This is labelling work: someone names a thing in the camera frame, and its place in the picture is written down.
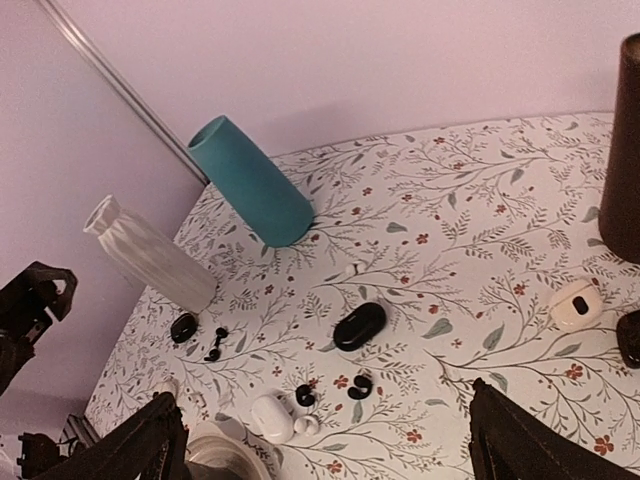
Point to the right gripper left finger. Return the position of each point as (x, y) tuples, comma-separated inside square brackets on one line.
[(151, 444)]

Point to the black clip earbud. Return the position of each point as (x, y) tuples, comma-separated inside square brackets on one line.
[(305, 396), (361, 388)]

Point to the dark brown vase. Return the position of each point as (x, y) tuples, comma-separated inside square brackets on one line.
[(619, 210)]

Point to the left aluminium frame post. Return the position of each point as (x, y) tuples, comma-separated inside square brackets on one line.
[(118, 84)]

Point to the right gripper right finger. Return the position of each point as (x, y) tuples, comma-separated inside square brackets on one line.
[(509, 443)]

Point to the black oval earbud case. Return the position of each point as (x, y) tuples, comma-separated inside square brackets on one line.
[(359, 327)]

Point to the white ribbed vase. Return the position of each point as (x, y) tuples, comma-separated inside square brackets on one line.
[(150, 256)]

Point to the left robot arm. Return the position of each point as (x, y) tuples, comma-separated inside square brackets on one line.
[(12, 362)]

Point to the grey ceramic plate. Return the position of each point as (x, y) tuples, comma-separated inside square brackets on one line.
[(211, 454)]

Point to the black stem earbud pair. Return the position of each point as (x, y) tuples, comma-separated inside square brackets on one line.
[(215, 353)]

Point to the small black round case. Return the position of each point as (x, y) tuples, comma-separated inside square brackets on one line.
[(183, 328)]

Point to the cream earbud case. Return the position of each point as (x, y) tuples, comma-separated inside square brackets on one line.
[(575, 306), (169, 385)]

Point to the teal vase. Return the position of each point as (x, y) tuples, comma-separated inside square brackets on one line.
[(274, 209)]

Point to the black case with gold line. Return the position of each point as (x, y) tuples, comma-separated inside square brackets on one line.
[(628, 339)]

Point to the black clip earbud lower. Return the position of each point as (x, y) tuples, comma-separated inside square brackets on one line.
[(305, 396)]

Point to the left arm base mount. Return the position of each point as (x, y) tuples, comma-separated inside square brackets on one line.
[(40, 452)]

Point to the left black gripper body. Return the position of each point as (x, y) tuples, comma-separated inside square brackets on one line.
[(32, 300)]

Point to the white clip earbud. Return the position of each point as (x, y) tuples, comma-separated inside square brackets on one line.
[(307, 425)]

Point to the white stem earbud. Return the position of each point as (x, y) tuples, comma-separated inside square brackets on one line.
[(197, 399)]

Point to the black clip earbud upper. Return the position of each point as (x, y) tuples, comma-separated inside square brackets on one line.
[(361, 388)]

